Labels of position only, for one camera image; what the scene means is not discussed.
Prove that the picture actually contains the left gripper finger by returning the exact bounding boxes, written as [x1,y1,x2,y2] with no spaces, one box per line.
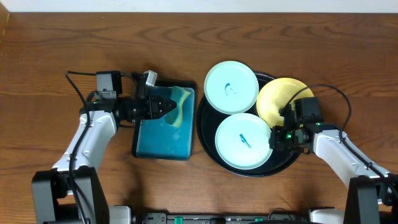
[160,108,177,119]
[159,96,177,108]

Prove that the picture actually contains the green yellow sponge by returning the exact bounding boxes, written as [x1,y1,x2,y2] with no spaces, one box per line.
[165,86,191,128]

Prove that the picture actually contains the yellow plate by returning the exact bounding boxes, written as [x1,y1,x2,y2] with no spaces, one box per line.
[256,78,307,128]

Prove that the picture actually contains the light blue plate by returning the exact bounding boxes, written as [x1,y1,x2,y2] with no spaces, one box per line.
[204,61,259,114]
[215,113,272,170]

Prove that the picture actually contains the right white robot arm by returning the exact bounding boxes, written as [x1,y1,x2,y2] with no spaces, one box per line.
[269,123,397,223]

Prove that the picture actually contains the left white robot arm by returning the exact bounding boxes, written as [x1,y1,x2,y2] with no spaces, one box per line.
[32,95,177,223]

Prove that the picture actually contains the right black cable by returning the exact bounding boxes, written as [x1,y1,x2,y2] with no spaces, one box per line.
[281,83,398,200]

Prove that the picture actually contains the black cable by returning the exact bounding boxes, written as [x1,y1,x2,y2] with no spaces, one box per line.
[64,70,97,224]
[281,83,398,200]

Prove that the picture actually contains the left black cable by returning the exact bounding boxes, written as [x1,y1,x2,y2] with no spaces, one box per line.
[64,70,97,224]

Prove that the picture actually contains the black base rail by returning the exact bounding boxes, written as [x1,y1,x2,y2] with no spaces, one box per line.
[136,213,310,224]

